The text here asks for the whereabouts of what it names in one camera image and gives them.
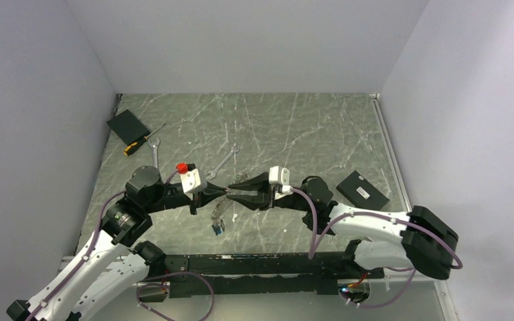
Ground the blue key tag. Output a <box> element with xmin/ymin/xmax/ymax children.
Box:
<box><xmin>211</xmin><ymin>225</ymin><xmax>224</xmax><ymax>235</ymax></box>

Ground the black box left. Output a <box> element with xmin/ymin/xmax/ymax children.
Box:
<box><xmin>106</xmin><ymin>110</ymin><xmax>151</xmax><ymax>145</ymax></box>

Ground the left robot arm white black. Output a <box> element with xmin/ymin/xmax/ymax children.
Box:
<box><xmin>7</xmin><ymin>163</ymin><xmax>228</xmax><ymax>320</ymax></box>

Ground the long silver wrench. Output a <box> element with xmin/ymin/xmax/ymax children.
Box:
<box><xmin>147</xmin><ymin>137</ymin><xmax>161</xmax><ymax>169</ymax></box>

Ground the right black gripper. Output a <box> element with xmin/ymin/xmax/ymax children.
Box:
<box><xmin>227</xmin><ymin>173</ymin><xmax>311</xmax><ymax>212</ymax></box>

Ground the black plate right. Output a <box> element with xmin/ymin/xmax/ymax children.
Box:
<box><xmin>336</xmin><ymin>171</ymin><xmax>390</xmax><ymax>211</ymax></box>

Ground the aluminium frame rail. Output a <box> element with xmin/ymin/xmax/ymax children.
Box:
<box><xmin>369</xmin><ymin>94</ymin><xmax>446</xmax><ymax>284</ymax></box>

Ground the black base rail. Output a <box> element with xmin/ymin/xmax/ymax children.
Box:
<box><xmin>145</xmin><ymin>251</ymin><xmax>384</xmax><ymax>298</ymax></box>

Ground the short silver wrench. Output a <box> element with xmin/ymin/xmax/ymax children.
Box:
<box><xmin>206</xmin><ymin>144</ymin><xmax>240</xmax><ymax>180</ymax></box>

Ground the yellow black screwdriver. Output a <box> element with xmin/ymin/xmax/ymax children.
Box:
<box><xmin>124</xmin><ymin>123</ymin><xmax>166</xmax><ymax>156</ymax></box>

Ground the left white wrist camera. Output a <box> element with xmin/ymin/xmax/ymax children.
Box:
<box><xmin>176</xmin><ymin>163</ymin><xmax>207</xmax><ymax>195</ymax></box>

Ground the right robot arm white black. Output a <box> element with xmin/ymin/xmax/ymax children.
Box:
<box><xmin>227</xmin><ymin>168</ymin><xmax>463</xmax><ymax>280</ymax></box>

